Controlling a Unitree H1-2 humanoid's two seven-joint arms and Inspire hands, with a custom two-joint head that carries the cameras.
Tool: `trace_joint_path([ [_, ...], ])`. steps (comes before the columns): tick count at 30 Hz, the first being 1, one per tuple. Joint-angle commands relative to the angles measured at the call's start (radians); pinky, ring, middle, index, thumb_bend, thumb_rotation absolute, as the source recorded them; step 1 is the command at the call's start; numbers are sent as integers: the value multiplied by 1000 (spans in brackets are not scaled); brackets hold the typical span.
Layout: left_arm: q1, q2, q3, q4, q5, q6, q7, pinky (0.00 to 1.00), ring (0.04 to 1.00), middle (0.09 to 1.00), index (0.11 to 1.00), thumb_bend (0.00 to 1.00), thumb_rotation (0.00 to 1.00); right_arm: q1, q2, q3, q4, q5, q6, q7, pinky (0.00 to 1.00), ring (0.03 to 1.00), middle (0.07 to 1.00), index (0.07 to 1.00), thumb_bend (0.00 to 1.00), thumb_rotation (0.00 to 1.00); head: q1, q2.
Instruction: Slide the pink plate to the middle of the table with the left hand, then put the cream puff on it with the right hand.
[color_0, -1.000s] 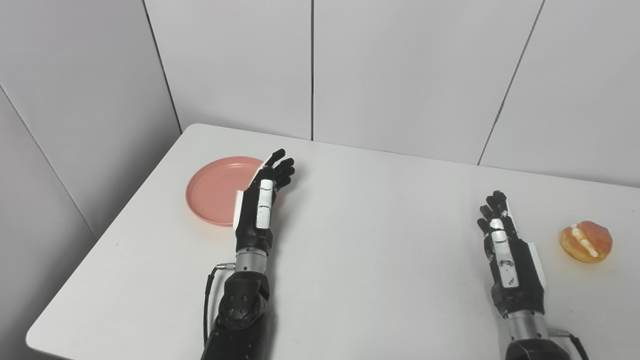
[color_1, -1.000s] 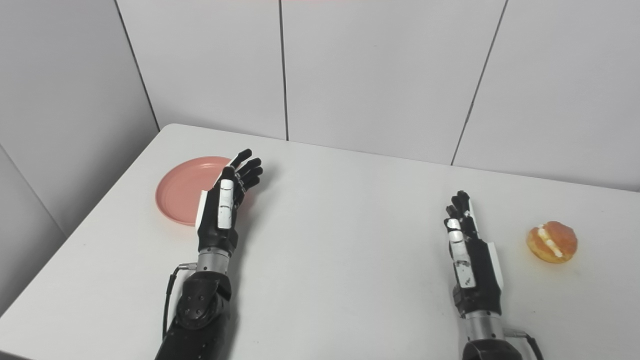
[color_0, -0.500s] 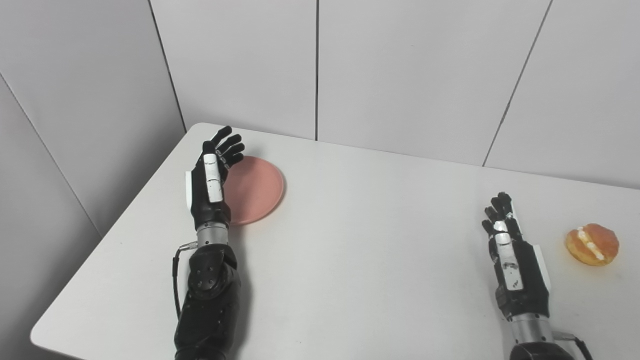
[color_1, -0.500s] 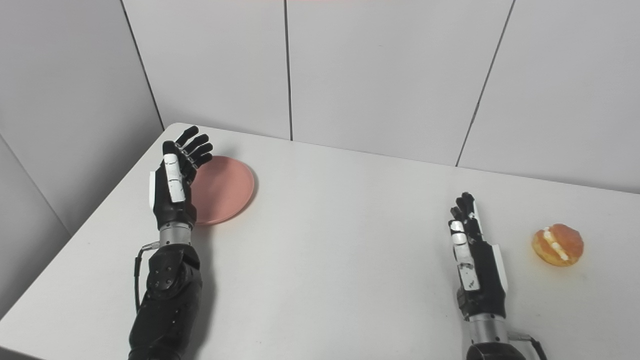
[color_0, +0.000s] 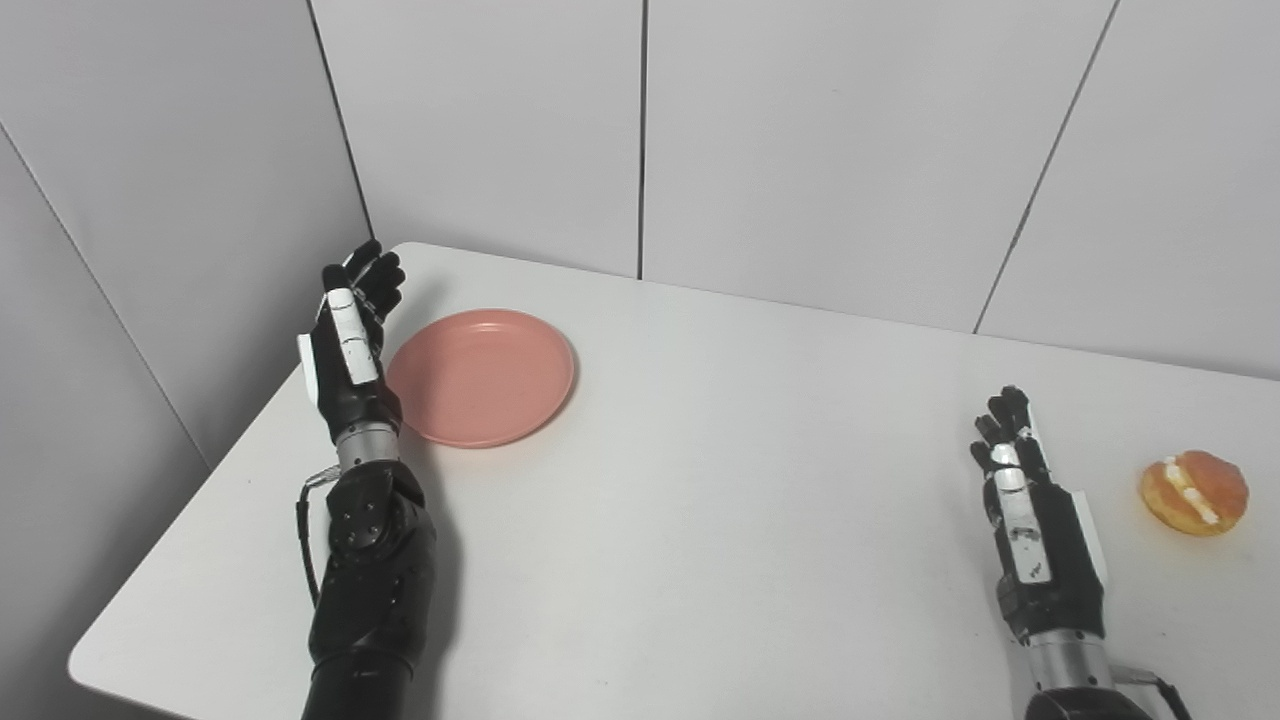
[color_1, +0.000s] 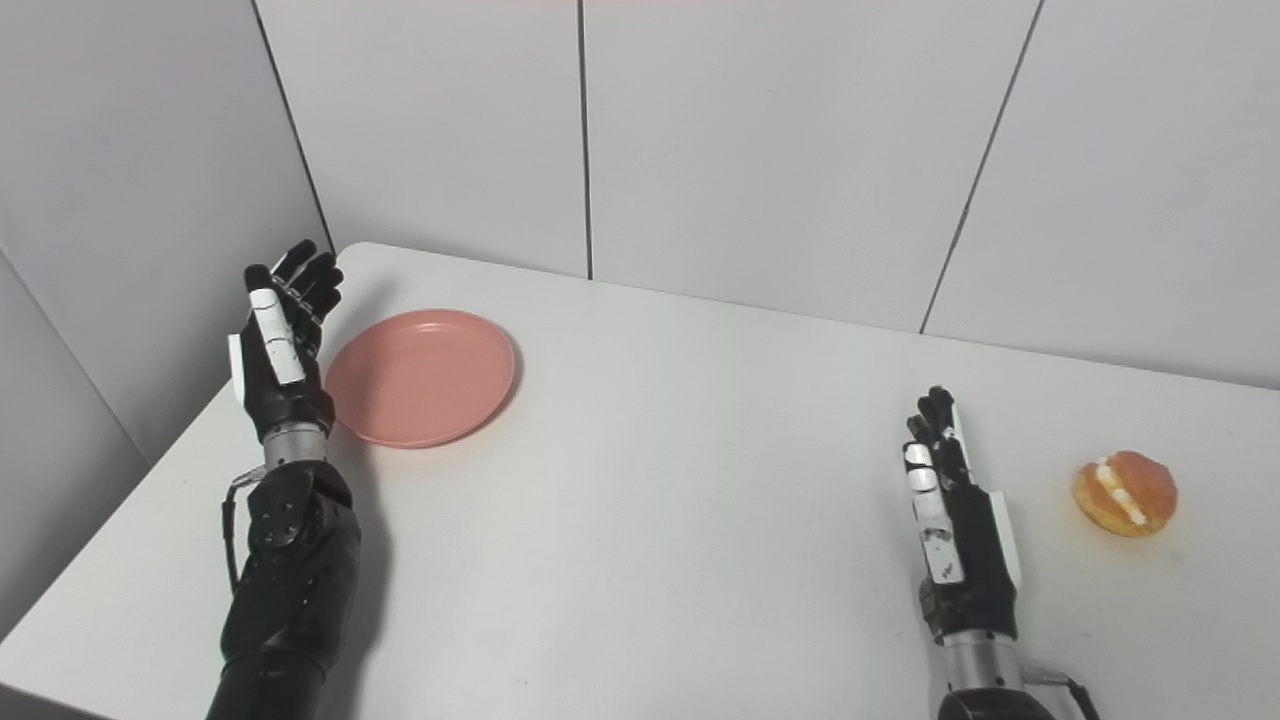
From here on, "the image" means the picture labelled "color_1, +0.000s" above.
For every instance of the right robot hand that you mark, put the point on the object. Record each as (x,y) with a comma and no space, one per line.
(972,560)

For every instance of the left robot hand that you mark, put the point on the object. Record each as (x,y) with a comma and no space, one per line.
(285,385)

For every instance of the pink plate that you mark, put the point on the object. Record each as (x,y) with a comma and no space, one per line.
(422,376)

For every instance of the cream puff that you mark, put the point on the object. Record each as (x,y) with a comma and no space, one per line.
(1125,492)

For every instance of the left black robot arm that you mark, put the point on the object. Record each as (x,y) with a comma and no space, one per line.
(288,580)

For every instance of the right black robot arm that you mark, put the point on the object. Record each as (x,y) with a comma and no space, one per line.
(990,685)

